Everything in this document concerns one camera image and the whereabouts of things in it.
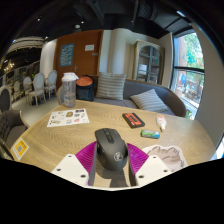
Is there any black computer mouse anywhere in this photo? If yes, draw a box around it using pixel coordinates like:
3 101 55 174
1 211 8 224
94 127 130 172

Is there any black-framed window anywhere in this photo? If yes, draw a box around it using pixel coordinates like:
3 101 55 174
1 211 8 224
170 29 205 120

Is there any grey curved sofa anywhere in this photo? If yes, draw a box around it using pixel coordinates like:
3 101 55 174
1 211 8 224
55 77 187 118

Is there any blue poster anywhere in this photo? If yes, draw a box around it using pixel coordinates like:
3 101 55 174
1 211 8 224
59 42 75 68

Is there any white tube with orange cap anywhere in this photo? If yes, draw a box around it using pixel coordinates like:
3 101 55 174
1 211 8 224
156 113 168 132

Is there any group of white chairs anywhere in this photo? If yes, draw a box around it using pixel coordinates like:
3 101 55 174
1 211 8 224
6 69 58 108

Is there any wooden door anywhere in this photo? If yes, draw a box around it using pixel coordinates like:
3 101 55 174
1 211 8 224
53 29 104 90

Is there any small striped cushion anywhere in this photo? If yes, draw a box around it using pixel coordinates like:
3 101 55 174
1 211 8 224
129 88 169 114

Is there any large striped cushion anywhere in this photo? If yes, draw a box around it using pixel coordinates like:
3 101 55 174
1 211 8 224
95 72 128 101

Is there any dark tufted chair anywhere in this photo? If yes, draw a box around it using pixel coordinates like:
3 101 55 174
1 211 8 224
0 84 29 161

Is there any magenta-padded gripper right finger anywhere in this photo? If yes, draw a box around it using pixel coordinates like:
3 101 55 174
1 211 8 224
126 142 173 188

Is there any white sticker sheet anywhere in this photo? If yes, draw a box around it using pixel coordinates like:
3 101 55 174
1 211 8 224
46 108 90 128

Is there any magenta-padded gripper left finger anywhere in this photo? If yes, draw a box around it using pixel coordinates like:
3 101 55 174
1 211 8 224
50 141 98 187

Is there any clear plastic shaker bottle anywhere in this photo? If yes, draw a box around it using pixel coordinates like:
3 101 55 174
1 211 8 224
61 72 80 109

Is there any black bag with orange top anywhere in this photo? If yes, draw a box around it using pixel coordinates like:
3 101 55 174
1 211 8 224
75 74 97 102

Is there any yellow square sticker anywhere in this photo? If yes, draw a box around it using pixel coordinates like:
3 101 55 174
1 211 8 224
10 137 30 162

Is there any grey glass-door cabinet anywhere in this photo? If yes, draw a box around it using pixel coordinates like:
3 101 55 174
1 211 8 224
132 39 166 85

